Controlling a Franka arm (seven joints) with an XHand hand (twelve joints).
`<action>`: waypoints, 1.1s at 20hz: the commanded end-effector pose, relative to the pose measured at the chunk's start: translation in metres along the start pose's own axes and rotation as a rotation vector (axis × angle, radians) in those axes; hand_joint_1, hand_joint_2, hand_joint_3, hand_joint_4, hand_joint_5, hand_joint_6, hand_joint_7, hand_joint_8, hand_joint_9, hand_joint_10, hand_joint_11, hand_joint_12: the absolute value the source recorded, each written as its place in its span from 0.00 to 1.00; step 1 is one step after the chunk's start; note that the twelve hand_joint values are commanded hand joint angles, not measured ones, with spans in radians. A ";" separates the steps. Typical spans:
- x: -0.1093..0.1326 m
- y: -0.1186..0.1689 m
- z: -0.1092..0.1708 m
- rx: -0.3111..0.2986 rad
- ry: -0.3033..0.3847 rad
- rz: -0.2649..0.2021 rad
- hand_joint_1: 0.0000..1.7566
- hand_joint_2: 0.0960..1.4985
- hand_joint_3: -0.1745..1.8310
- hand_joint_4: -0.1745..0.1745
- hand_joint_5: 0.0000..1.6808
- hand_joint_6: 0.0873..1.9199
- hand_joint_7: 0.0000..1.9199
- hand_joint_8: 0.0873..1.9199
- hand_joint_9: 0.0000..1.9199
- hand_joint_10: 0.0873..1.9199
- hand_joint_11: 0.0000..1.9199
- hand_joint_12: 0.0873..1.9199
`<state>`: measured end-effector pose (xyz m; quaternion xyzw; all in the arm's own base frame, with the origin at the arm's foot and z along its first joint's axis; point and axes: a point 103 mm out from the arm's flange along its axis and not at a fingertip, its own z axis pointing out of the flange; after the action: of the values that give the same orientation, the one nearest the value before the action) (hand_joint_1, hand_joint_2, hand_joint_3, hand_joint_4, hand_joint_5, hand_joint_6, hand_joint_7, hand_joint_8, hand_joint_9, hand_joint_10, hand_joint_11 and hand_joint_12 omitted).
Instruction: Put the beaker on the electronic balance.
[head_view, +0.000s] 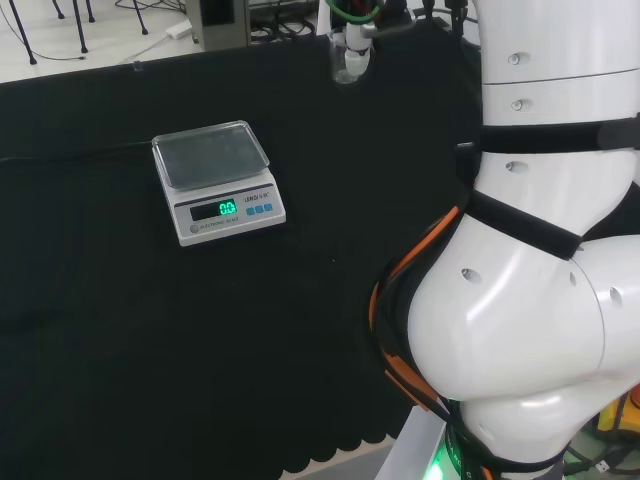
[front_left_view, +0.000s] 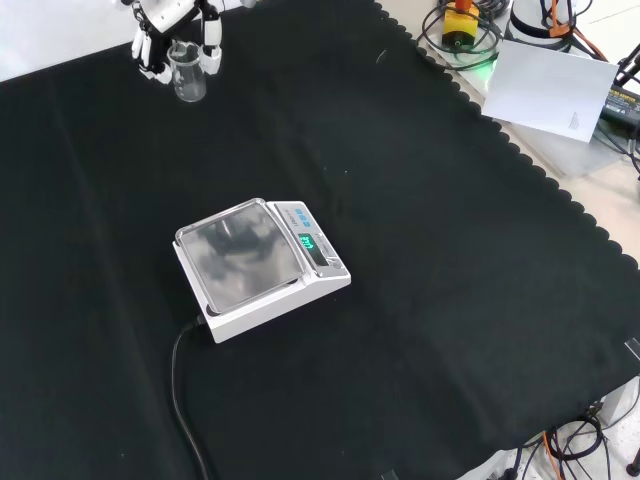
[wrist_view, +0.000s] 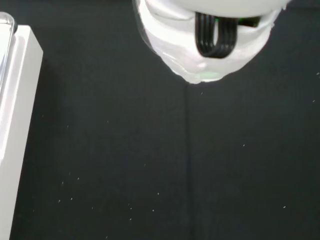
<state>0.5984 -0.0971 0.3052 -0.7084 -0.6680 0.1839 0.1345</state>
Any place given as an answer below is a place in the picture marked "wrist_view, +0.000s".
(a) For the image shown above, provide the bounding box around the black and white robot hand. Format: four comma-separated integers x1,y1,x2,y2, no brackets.
138,0,292,28

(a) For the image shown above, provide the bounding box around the black bench cloth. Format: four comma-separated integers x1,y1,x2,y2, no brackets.
0,0,320,240

